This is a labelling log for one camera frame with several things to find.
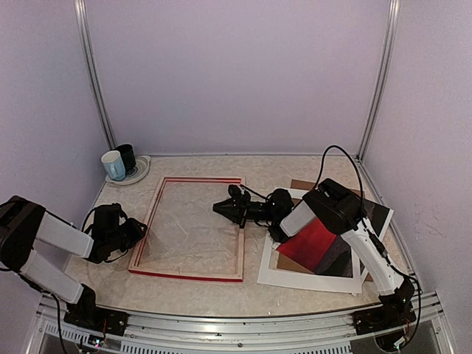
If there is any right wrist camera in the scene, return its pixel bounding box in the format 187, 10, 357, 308
228, 184, 251, 201

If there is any white photo mat border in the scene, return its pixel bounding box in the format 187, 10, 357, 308
256, 187, 364, 295

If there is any aluminium front rail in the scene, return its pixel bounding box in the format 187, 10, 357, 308
29, 294, 454, 354

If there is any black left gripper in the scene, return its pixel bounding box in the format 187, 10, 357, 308
107, 218, 148, 253

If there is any aluminium corner post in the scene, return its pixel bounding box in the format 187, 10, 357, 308
74, 0, 117, 150
355, 0, 401, 162

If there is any right aluminium corner post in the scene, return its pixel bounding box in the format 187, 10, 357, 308
355, 0, 401, 162

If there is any brown cardboard backing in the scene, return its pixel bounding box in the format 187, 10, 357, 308
276, 178, 377, 282

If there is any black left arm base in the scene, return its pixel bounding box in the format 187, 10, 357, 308
64, 308, 129, 336

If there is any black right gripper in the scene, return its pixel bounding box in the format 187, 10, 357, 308
212, 192, 277, 229

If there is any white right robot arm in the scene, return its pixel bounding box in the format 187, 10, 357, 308
212, 177, 422, 327

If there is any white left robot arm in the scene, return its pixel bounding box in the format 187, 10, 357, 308
1, 195, 148, 328

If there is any dark green mug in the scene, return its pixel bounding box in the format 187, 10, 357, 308
115, 144, 136, 176

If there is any white round plate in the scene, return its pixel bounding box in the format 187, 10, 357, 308
105, 156, 151, 186

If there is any red wooden picture frame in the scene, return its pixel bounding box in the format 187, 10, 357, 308
128, 176, 246, 283

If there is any red and black photo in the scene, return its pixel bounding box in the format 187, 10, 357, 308
271, 198, 395, 283

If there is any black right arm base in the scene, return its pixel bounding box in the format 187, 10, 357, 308
353, 286, 417, 336

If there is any light blue mug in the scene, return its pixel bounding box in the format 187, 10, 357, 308
100, 150, 126, 181

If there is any left aluminium corner post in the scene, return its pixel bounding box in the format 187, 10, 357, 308
74, 0, 117, 150

